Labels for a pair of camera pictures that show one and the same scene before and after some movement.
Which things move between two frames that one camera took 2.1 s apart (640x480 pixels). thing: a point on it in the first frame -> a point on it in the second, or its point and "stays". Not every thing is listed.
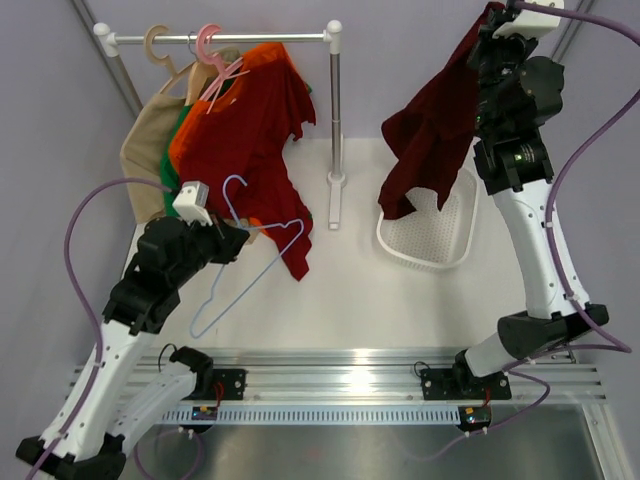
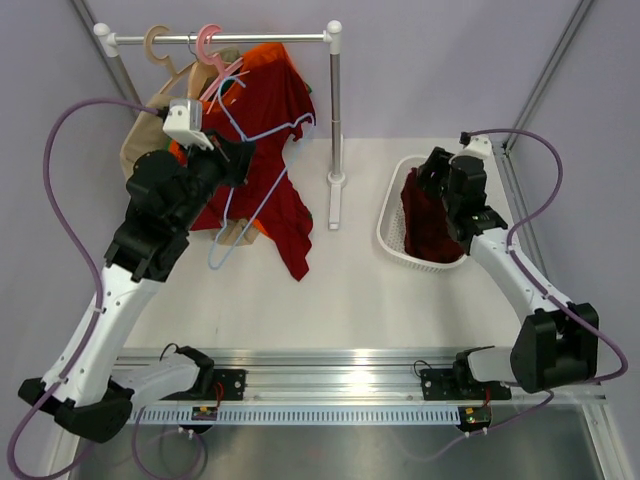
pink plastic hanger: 205,53 stays
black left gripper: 229,239 -> 234,158
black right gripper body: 496,60 -> 449,200
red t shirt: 242,150 stays
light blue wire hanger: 238,225 -> 250,138
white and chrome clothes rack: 107,42 stays
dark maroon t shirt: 432,133 -> 428,235
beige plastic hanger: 164,61 stays
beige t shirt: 148,131 stays
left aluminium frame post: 113,64 stays
